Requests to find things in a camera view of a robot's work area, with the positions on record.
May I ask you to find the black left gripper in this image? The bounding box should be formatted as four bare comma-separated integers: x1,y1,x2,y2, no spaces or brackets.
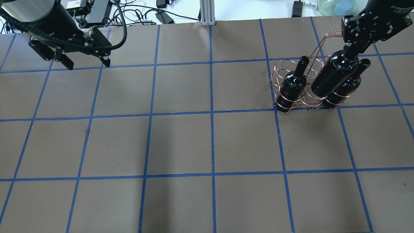
28,3,112,70

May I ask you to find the black power adapter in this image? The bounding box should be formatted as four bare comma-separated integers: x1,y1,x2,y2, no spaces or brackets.
155,11,175,25

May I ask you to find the dark wine bottle in basket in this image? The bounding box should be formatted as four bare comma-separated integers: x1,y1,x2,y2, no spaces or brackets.
322,59,371,109

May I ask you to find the copper wire wine basket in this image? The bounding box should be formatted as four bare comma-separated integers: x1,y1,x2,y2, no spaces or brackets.
269,29,364,114

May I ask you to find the green bowl with blue sponge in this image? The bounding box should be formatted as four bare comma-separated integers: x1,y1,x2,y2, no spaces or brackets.
317,0,359,16

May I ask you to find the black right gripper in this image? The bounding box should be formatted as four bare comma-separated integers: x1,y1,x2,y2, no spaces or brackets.
342,0,414,60

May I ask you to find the black braided cable left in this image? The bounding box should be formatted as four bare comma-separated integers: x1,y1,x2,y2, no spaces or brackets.
0,0,127,51

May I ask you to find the aluminium frame post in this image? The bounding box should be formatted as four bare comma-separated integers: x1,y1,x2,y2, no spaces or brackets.
200,0,216,26

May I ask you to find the dark glass wine bottle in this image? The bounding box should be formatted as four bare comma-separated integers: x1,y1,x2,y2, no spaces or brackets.
311,50,358,97

